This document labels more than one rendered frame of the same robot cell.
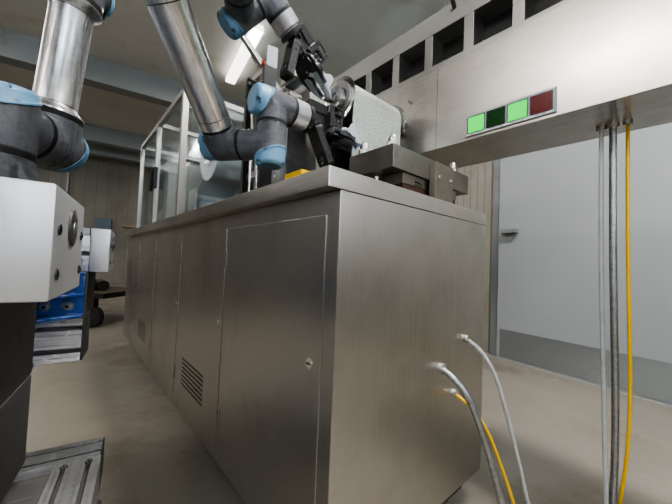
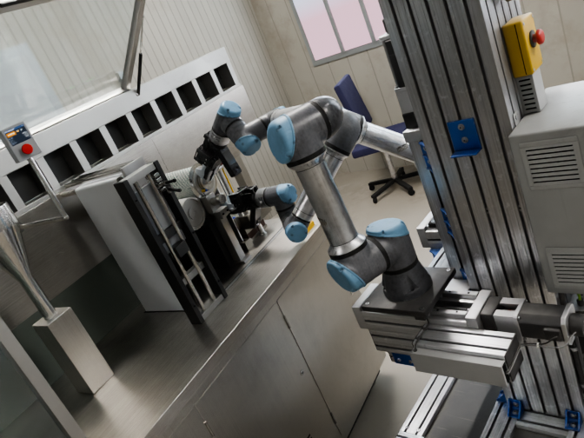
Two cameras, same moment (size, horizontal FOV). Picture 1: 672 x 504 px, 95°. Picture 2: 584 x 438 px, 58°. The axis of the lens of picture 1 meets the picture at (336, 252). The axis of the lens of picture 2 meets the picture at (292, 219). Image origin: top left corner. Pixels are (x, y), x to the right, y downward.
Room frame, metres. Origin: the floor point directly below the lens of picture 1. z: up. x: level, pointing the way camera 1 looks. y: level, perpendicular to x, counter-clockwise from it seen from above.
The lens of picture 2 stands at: (1.10, 2.03, 1.70)
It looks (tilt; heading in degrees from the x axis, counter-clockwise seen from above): 20 degrees down; 260
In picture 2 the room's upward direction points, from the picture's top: 24 degrees counter-clockwise
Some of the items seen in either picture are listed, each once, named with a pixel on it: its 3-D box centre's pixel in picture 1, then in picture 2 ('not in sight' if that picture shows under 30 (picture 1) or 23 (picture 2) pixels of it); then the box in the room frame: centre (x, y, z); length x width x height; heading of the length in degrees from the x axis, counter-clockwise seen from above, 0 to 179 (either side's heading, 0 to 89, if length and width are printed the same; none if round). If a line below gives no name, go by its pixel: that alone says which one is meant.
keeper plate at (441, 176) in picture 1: (442, 184); not in sight; (0.90, -0.30, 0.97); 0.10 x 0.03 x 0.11; 131
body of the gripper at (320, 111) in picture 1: (322, 122); (247, 199); (0.87, 0.05, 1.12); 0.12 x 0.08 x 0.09; 131
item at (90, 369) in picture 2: not in sight; (48, 312); (1.60, 0.40, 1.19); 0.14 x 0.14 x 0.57
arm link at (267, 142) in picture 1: (264, 145); (290, 219); (0.77, 0.19, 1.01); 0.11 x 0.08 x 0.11; 80
